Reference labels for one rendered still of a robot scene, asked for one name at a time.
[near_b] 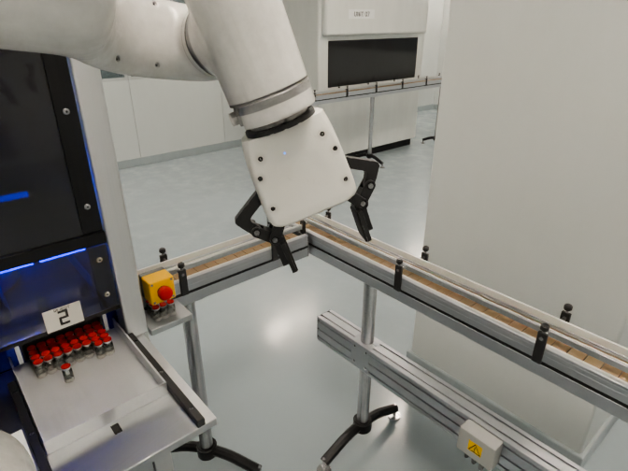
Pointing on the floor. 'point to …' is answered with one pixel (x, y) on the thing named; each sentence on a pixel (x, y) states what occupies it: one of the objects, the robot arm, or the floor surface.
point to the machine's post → (110, 203)
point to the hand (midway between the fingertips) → (327, 245)
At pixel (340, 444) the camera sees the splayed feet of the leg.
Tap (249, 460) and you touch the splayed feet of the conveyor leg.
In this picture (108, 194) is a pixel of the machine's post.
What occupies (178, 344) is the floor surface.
